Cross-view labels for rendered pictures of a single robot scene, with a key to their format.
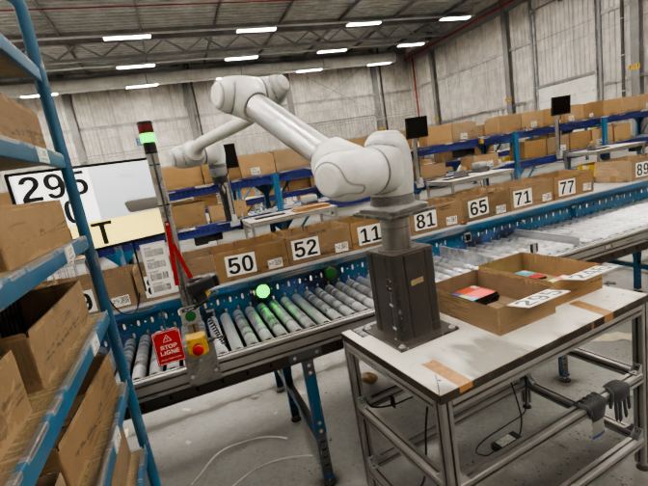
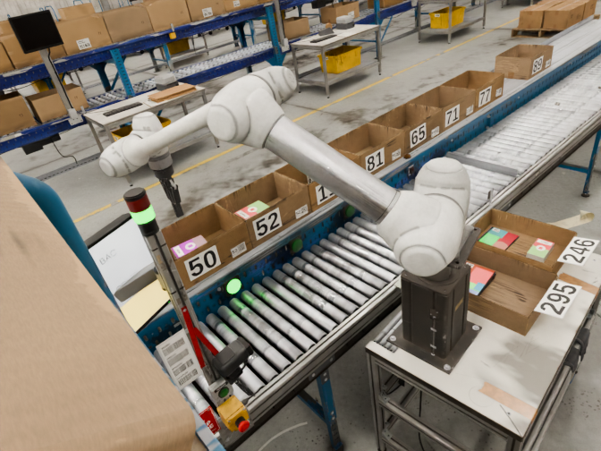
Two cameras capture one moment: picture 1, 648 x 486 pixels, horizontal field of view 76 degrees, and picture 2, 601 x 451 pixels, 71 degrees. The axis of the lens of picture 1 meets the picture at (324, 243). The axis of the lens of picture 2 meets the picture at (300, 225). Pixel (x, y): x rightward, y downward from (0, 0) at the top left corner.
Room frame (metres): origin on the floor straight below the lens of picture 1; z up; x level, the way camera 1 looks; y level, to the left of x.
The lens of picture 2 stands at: (0.54, 0.46, 2.07)
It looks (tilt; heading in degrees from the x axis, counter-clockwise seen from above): 33 degrees down; 343
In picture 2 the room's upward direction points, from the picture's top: 11 degrees counter-clockwise
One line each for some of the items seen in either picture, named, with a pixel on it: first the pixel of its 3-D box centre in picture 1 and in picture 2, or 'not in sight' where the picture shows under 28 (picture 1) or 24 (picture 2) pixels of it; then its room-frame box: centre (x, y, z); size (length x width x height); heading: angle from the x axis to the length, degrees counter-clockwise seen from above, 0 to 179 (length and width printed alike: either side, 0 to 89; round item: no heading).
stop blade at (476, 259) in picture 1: (464, 258); not in sight; (2.23, -0.77, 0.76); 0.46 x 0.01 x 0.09; 19
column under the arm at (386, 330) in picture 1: (403, 288); (435, 304); (1.46, -0.26, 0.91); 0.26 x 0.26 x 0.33; 24
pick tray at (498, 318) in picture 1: (486, 298); (493, 285); (1.52, -0.59, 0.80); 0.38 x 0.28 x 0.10; 22
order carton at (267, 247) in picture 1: (248, 256); (198, 243); (2.31, 0.44, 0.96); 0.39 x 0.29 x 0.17; 109
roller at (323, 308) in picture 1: (321, 307); (308, 295); (1.96, 0.06, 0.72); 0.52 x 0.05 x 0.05; 19
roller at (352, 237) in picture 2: not in sight; (372, 247); (2.10, -0.37, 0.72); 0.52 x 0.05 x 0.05; 19
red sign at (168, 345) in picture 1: (176, 344); (209, 421); (1.46, 0.61, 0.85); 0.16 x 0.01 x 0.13; 109
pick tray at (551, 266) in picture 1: (536, 276); (517, 242); (1.67, -0.87, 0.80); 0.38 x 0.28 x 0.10; 22
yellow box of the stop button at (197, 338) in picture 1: (207, 341); (243, 407); (1.46, 0.49, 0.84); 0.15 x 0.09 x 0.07; 109
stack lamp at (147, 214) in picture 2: (147, 133); (139, 207); (1.51, 0.55, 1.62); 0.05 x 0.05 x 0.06
